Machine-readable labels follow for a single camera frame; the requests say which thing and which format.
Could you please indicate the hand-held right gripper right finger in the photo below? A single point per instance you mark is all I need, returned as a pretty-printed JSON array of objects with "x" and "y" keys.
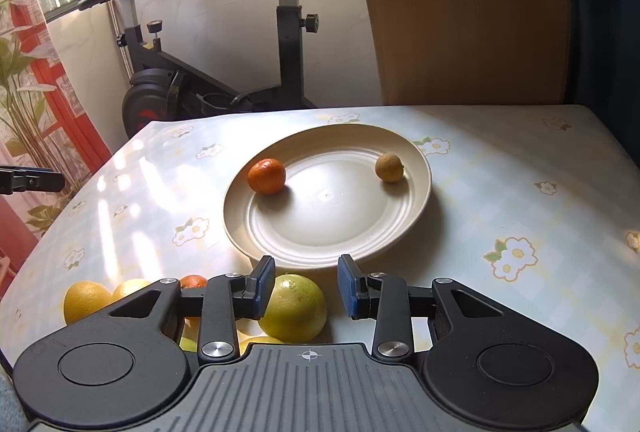
[{"x": 347, "y": 284}]

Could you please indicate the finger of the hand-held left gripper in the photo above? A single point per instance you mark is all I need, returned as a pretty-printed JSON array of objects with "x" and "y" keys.
[{"x": 35, "y": 179}]

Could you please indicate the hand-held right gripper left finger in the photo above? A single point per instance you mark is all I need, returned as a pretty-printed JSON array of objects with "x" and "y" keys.
[{"x": 264, "y": 284}]

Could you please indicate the cream round plate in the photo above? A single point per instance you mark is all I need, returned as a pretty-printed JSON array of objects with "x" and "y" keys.
[{"x": 330, "y": 222}]

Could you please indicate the small orange mandarin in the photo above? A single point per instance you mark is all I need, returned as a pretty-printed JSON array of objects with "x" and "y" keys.
[
  {"x": 192, "y": 281},
  {"x": 267, "y": 176}
]

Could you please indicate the small yellow fruit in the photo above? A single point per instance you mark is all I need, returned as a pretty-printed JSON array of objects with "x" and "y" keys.
[{"x": 187, "y": 344}]

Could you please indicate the small brown round fruit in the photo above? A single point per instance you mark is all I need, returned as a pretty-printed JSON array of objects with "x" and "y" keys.
[{"x": 390, "y": 168}]

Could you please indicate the red floral curtain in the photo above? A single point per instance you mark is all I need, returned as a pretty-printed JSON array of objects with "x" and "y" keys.
[{"x": 30, "y": 112}]

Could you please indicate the floral tablecloth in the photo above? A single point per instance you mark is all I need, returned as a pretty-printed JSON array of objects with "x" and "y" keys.
[{"x": 500, "y": 192}]

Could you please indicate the black exercise bike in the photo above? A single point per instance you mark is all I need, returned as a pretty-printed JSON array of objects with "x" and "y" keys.
[{"x": 290, "y": 42}]

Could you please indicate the wooden board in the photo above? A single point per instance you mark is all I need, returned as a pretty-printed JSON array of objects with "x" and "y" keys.
[{"x": 465, "y": 12}]

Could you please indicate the dark blue curtain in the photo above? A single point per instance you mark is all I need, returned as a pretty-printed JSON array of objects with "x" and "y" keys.
[{"x": 610, "y": 37}]

